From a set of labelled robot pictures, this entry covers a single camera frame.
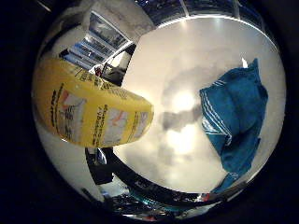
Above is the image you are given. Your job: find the white spray bottle yellow label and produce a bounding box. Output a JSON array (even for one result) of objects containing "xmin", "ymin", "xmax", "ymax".
[{"xmin": 31, "ymin": 57, "xmax": 155, "ymax": 202}]

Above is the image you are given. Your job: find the teal striped cloth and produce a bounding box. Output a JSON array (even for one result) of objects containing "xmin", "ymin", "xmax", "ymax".
[{"xmin": 199, "ymin": 58, "xmax": 269, "ymax": 194}]

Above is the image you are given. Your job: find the black chair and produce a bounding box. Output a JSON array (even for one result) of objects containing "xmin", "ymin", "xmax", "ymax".
[{"xmin": 100, "ymin": 50, "xmax": 135, "ymax": 88}]

